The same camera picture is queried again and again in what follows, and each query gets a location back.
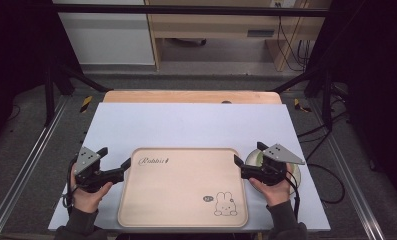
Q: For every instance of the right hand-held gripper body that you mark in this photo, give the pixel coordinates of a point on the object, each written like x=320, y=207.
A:
x=279, y=155

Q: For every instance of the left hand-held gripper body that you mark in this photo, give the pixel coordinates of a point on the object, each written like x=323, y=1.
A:
x=87, y=160

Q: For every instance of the white and green plate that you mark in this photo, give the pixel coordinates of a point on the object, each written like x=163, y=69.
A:
x=252, y=159

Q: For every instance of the person's right hand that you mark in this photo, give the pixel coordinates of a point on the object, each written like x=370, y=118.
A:
x=277, y=195

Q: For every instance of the person's left hand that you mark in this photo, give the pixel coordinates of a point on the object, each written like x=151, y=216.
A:
x=87, y=201

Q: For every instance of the yellow and black tape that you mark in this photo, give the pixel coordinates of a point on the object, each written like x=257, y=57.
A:
x=298, y=104
x=86, y=103

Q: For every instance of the wooden tray with rabbit print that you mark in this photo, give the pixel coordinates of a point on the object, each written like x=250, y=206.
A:
x=182, y=190

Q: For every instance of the black metal stand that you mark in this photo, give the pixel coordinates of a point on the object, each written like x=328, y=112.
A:
x=326, y=100
x=49, y=96

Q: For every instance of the white cabinet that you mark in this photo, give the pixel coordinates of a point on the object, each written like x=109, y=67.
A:
x=109, y=36

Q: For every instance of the dark curtain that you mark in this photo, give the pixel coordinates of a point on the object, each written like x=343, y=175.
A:
x=372, y=66
x=16, y=50

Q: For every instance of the wooden desk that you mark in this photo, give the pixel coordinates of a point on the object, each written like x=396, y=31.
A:
x=216, y=25

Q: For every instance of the black metal crossbar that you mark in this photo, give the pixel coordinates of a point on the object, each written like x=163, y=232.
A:
x=186, y=10

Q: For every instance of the aluminium floor rail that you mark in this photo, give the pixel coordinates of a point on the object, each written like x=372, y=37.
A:
x=349, y=176
x=22, y=173

